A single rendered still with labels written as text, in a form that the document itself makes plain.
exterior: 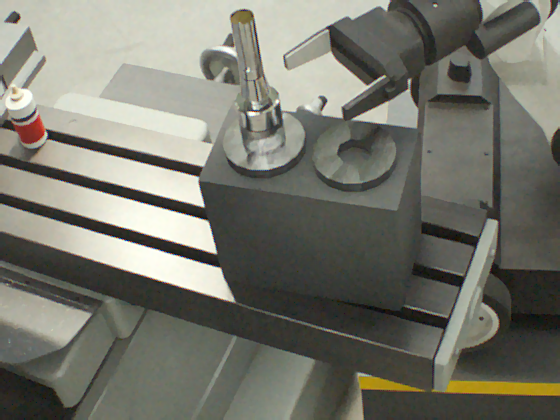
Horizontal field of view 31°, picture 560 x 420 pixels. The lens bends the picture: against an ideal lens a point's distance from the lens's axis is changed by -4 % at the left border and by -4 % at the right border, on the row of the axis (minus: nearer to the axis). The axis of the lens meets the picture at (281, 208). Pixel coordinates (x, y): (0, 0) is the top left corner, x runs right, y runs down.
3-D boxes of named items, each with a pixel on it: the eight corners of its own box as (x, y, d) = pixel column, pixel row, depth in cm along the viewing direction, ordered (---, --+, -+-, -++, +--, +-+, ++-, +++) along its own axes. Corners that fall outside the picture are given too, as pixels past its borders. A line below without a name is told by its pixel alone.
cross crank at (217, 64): (214, 71, 203) (205, 26, 194) (269, 82, 199) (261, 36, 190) (178, 127, 194) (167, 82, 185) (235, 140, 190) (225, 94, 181)
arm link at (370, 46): (320, 4, 113) (401, -39, 117) (327, 66, 121) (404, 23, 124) (392, 60, 106) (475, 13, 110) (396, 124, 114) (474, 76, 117)
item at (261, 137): (281, 156, 110) (275, 122, 106) (238, 153, 111) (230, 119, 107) (289, 124, 113) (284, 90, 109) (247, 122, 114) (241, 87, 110)
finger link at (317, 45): (288, 75, 116) (332, 50, 117) (285, 54, 113) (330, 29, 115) (280, 67, 116) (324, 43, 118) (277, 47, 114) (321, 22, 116)
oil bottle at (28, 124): (30, 126, 147) (9, 72, 138) (52, 132, 145) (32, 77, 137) (16, 146, 145) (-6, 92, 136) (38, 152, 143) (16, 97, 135)
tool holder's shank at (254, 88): (268, 109, 106) (254, 27, 97) (238, 107, 106) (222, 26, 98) (274, 87, 108) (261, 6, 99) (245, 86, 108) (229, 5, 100)
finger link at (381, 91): (339, 101, 107) (385, 74, 109) (342, 122, 110) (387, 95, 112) (349, 109, 107) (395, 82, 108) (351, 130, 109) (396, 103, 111)
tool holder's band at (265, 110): (275, 122, 106) (274, 115, 105) (230, 119, 107) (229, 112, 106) (284, 90, 109) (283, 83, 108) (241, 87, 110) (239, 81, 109)
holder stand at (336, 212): (252, 205, 132) (229, 93, 117) (422, 232, 127) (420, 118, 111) (223, 281, 125) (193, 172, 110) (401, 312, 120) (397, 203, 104)
